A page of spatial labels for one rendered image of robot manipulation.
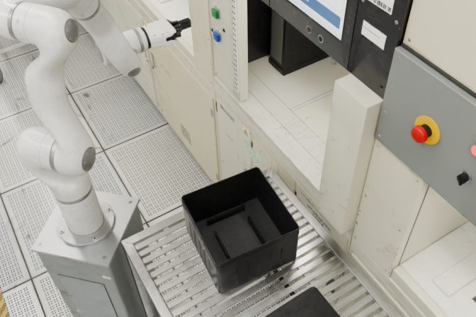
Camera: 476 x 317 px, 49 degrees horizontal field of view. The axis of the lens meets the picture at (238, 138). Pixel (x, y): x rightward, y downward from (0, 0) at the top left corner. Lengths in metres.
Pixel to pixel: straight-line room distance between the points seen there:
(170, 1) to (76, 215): 1.32
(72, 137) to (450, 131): 0.97
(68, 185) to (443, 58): 1.11
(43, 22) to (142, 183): 1.72
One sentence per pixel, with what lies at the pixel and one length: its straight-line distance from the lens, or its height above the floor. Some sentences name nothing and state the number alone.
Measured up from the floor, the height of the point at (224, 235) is 0.77.
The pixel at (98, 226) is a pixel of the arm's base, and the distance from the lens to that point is 1.83.
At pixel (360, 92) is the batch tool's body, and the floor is 1.40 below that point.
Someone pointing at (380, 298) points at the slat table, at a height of 0.76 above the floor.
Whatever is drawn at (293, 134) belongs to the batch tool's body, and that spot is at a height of 0.87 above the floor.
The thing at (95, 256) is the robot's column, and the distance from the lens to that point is 1.79.
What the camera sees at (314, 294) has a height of 0.86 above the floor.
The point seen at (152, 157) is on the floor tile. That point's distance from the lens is 3.05.
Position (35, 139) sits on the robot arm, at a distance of 1.58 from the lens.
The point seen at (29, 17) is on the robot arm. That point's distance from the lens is 1.38.
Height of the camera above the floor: 2.23
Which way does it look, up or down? 46 degrees down
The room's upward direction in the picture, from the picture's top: 2 degrees counter-clockwise
